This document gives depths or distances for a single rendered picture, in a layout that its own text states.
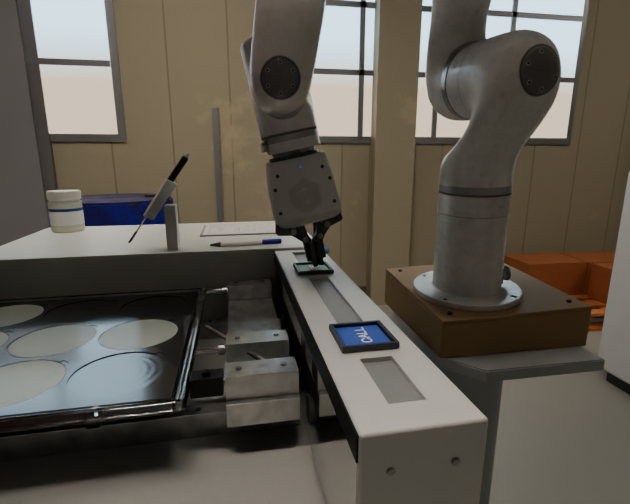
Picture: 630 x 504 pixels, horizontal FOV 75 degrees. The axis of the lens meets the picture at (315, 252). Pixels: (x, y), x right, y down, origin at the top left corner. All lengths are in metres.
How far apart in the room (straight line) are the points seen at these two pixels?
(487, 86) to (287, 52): 0.29
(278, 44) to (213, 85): 2.58
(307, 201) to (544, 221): 3.48
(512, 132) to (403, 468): 0.52
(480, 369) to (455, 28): 0.54
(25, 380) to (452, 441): 0.44
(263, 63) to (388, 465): 0.43
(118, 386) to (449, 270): 0.54
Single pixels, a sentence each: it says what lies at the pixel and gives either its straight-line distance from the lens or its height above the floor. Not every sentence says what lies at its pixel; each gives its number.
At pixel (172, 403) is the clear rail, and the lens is 0.45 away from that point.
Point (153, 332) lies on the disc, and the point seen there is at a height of 0.90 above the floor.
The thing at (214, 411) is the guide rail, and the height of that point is 0.85.
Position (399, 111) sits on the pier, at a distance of 3.15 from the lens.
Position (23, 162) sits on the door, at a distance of 3.32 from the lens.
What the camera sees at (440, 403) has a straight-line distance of 0.33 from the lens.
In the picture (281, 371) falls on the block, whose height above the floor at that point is 0.91.
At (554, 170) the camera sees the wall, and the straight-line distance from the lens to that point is 3.98.
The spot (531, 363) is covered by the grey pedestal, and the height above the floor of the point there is 0.82.
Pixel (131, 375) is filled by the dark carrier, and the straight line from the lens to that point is 0.52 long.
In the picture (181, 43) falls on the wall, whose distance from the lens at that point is 3.17.
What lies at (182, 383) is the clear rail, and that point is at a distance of 0.48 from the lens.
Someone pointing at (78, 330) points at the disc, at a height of 0.90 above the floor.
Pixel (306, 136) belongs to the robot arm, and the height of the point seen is 1.16.
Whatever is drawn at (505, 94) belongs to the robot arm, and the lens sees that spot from 0.66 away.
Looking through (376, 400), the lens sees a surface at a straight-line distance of 0.33.
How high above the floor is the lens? 1.14
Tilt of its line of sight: 13 degrees down
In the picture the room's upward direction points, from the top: straight up
